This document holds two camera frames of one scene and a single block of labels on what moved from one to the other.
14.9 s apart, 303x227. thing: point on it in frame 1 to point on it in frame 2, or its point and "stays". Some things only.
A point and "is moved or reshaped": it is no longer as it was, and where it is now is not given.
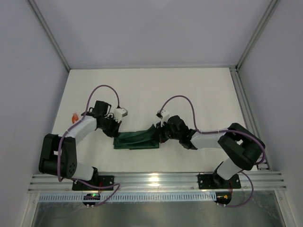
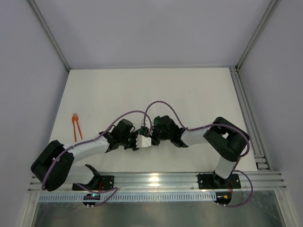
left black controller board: x=91 y=196 stays
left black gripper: x=113 y=130 to x=133 y=141
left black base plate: x=101 y=181 stays
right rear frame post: x=258 y=34 stays
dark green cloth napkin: x=145 y=139 is moved or reshaped
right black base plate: x=216 y=181 stays
